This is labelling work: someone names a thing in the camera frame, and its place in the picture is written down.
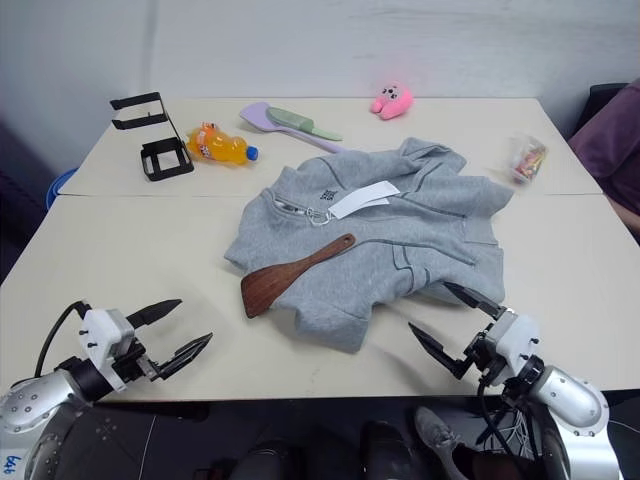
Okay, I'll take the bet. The brown wooden spatula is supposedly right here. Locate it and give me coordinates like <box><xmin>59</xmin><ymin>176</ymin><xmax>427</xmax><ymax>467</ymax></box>
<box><xmin>240</xmin><ymin>232</ymin><xmax>358</xmax><ymax>320</ymax></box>

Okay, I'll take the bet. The clear candy bag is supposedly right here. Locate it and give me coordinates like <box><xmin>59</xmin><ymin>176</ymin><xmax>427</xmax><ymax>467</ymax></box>
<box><xmin>505</xmin><ymin>131</ymin><xmax>551</xmax><ymax>187</ymax></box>

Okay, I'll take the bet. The black chair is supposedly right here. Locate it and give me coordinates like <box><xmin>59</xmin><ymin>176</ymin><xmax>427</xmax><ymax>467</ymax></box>
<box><xmin>578</xmin><ymin>82</ymin><xmax>632</xmax><ymax>140</ymax></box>

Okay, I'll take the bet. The dark purple seat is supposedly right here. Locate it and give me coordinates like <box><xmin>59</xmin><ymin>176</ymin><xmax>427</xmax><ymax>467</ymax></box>
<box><xmin>0</xmin><ymin>119</ymin><xmax>52</xmax><ymax>287</ymax></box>

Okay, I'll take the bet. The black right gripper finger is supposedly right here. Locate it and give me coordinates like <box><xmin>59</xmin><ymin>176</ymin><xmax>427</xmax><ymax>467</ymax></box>
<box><xmin>407</xmin><ymin>321</ymin><xmax>474</xmax><ymax>379</ymax></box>
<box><xmin>441</xmin><ymin>281</ymin><xmax>504</xmax><ymax>319</ymax></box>

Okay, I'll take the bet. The grey sneaker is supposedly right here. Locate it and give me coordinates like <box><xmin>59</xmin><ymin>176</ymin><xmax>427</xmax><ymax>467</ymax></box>
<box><xmin>414</xmin><ymin>405</ymin><xmax>465</xmax><ymax>462</ymax></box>

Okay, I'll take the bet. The silver zipper pull clip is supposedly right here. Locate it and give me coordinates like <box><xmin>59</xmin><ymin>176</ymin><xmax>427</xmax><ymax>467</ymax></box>
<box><xmin>304</xmin><ymin>206</ymin><xmax>335</xmax><ymax>228</ymax></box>

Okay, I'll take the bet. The white paper clothing tag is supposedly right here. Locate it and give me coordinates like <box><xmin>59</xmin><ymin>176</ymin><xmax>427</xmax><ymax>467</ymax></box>
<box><xmin>331</xmin><ymin>180</ymin><xmax>402</xmax><ymax>220</ymax></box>

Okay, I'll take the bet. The green silicone spatula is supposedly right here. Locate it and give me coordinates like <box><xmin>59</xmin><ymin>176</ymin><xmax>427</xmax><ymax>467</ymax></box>
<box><xmin>266</xmin><ymin>106</ymin><xmax>345</xmax><ymax>143</ymax></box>

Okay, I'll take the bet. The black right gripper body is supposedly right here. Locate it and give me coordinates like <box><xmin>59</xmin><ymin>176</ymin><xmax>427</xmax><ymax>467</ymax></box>
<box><xmin>461</xmin><ymin>304</ymin><xmax>507</xmax><ymax>385</ymax></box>

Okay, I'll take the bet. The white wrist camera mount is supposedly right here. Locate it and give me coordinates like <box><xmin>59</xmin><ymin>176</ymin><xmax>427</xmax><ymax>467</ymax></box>
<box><xmin>491</xmin><ymin>308</ymin><xmax>543</xmax><ymax>377</ymax></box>
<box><xmin>79</xmin><ymin>308</ymin><xmax>138</xmax><ymax>392</ymax></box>

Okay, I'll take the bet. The grey zip hoodie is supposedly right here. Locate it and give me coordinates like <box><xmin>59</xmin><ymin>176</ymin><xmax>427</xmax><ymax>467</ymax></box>
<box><xmin>222</xmin><ymin>136</ymin><xmax>517</xmax><ymax>355</ymax></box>

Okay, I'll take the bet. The orange soda bottle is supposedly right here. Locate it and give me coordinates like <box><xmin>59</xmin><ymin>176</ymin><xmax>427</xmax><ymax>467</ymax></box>
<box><xmin>185</xmin><ymin>121</ymin><xmax>262</xmax><ymax>168</ymax></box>

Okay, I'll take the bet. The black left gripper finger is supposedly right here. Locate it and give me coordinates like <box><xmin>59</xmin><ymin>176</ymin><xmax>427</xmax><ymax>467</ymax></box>
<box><xmin>124</xmin><ymin>298</ymin><xmax>184</xmax><ymax>330</ymax></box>
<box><xmin>158</xmin><ymin>331</ymin><xmax>215</xmax><ymax>381</ymax></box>

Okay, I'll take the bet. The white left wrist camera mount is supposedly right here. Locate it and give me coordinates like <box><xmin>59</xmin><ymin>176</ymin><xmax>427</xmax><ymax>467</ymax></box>
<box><xmin>79</xmin><ymin>308</ymin><xmax>138</xmax><ymax>392</ymax></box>

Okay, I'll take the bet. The blue bucket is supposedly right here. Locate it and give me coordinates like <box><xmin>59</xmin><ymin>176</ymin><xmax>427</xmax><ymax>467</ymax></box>
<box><xmin>45</xmin><ymin>167</ymin><xmax>80</xmax><ymax>210</ymax></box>

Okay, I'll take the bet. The black folding phone stand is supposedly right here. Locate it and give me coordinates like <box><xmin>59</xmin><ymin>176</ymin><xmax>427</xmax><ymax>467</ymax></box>
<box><xmin>109</xmin><ymin>91</ymin><xmax>197</xmax><ymax>183</ymax></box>

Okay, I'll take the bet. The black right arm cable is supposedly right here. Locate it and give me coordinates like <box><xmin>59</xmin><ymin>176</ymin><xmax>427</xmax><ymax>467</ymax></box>
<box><xmin>475</xmin><ymin>379</ymin><xmax>522</xmax><ymax>457</ymax></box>

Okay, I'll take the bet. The pink plush toy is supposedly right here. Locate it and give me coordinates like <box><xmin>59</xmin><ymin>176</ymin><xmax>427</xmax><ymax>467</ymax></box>
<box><xmin>369</xmin><ymin>80</ymin><xmax>416</xmax><ymax>122</ymax></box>

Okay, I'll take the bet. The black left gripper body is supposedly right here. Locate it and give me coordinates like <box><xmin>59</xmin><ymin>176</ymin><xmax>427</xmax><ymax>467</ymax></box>
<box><xmin>111</xmin><ymin>345</ymin><xmax>167</xmax><ymax>389</ymax></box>

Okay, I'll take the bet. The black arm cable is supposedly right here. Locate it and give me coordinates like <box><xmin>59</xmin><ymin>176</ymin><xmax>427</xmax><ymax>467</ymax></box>
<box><xmin>475</xmin><ymin>379</ymin><xmax>522</xmax><ymax>457</ymax></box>
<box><xmin>36</xmin><ymin>299</ymin><xmax>94</xmax><ymax>377</ymax></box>

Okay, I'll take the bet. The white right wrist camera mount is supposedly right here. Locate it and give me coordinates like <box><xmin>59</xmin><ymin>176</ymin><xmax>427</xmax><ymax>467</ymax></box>
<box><xmin>491</xmin><ymin>308</ymin><xmax>543</xmax><ymax>377</ymax></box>

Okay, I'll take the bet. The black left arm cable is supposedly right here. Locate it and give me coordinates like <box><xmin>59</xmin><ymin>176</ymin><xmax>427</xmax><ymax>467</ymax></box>
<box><xmin>36</xmin><ymin>299</ymin><xmax>94</xmax><ymax>377</ymax></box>

